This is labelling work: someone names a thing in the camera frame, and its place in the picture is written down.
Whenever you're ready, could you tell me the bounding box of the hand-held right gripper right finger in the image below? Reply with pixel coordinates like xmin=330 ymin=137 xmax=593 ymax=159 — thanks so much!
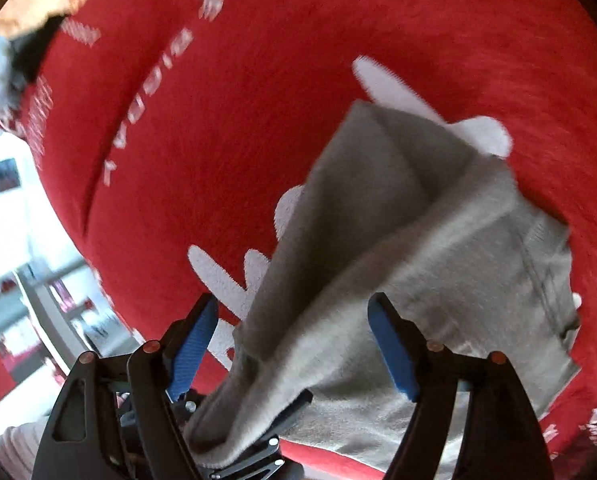
xmin=367 ymin=292 xmax=543 ymax=480

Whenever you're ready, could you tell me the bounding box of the grey metal frame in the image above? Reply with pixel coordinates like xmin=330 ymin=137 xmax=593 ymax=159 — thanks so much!
xmin=13 ymin=269 xmax=90 ymax=377

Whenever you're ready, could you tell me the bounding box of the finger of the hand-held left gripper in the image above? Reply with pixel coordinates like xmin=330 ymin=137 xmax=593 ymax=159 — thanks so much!
xmin=265 ymin=389 xmax=315 ymax=437
xmin=202 ymin=436 xmax=286 ymax=480

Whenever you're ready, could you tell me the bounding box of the black cloth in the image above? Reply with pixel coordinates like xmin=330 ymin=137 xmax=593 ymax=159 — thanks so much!
xmin=11 ymin=12 xmax=72 ymax=96

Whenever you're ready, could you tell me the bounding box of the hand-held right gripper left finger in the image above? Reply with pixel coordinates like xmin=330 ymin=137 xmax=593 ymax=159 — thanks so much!
xmin=31 ymin=293 xmax=220 ymax=480

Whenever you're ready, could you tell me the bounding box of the red furniture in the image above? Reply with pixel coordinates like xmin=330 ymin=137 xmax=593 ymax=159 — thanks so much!
xmin=0 ymin=349 xmax=55 ymax=411

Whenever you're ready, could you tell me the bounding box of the white cabinet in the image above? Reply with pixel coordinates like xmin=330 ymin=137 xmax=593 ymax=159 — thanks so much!
xmin=0 ymin=135 xmax=35 ymax=202

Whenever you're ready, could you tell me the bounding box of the red printed blanket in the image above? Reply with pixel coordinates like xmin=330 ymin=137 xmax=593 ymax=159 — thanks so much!
xmin=0 ymin=0 xmax=597 ymax=480

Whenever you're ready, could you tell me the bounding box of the grey sweater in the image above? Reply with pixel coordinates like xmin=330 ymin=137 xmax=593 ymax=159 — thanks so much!
xmin=183 ymin=100 xmax=582 ymax=480

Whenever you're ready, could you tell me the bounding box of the person's pink clothing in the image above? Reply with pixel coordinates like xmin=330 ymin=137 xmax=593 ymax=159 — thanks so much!
xmin=0 ymin=417 xmax=52 ymax=480

